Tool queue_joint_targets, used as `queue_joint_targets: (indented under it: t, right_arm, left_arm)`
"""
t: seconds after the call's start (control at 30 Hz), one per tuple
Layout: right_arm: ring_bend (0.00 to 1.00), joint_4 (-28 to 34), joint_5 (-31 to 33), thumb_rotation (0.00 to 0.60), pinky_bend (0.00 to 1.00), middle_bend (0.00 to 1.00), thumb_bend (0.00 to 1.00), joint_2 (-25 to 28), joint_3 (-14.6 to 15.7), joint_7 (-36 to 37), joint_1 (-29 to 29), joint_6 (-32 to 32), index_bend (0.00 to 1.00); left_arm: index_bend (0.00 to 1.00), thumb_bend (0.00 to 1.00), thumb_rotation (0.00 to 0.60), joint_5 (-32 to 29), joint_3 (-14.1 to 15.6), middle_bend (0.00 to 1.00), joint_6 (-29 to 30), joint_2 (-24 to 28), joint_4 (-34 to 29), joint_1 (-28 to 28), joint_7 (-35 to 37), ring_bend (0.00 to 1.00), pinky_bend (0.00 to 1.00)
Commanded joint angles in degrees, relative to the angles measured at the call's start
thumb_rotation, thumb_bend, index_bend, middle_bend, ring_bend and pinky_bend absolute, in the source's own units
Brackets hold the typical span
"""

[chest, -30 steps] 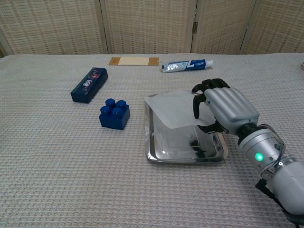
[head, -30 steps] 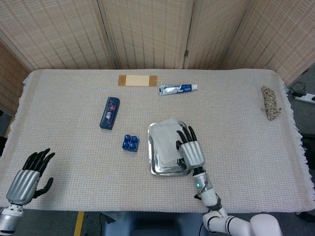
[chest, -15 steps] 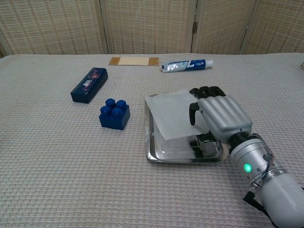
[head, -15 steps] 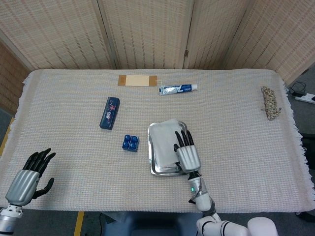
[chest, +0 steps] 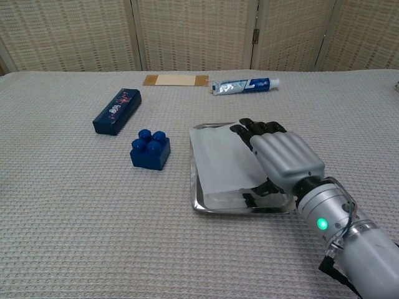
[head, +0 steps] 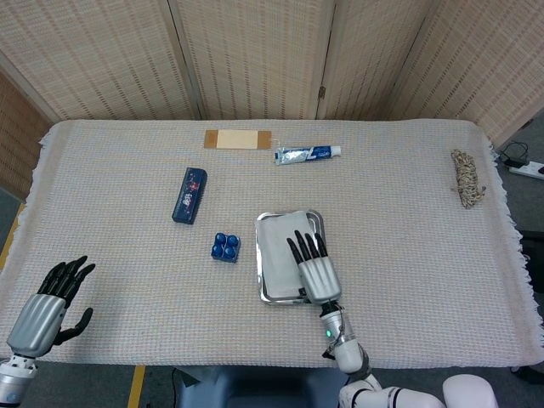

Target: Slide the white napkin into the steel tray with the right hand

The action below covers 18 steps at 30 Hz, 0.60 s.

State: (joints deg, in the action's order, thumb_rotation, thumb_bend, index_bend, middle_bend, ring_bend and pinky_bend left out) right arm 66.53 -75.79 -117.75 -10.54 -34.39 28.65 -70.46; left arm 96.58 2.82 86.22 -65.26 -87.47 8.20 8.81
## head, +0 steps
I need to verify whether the coiled twine rope bundle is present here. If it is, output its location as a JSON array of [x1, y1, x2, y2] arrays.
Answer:
[[450, 148, 488, 210]]

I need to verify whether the black cable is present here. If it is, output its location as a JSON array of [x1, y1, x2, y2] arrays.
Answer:
[[496, 141, 530, 169]]

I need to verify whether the blue four-bottle pack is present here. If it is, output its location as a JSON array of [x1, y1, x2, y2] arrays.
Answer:
[[209, 231, 241, 264]]

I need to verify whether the blue white toothpaste tube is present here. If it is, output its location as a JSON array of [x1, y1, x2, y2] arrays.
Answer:
[[274, 144, 343, 167]]

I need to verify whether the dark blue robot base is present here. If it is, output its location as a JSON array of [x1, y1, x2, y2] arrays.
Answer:
[[174, 365, 354, 408]]

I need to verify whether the white cloth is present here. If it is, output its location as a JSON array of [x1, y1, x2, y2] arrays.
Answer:
[[256, 210, 316, 299]]

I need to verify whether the white power strip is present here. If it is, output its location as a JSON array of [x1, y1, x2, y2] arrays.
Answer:
[[507, 161, 544, 180]]

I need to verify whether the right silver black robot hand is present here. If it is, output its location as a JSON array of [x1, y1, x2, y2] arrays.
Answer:
[[286, 229, 343, 305]]

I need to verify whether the woven folding screen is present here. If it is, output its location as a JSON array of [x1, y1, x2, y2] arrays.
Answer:
[[0, 0, 544, 201]]

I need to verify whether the dark blue printed box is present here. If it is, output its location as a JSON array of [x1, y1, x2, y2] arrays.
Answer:
[[171, 167, 209, 225]]

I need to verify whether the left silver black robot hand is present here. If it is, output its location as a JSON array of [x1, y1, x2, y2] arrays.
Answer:
[[6, 255, 96, 357]]

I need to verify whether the brown cream paper card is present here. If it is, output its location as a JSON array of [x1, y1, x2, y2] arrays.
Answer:
[[203, 129, 273, 150]]

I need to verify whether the white woven tablecloth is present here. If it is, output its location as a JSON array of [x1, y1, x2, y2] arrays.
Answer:
[[0, 118, 544, 370]]

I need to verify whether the stainless steel tray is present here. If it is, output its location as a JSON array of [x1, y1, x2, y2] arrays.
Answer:
[[254, 208, 332, 305]]

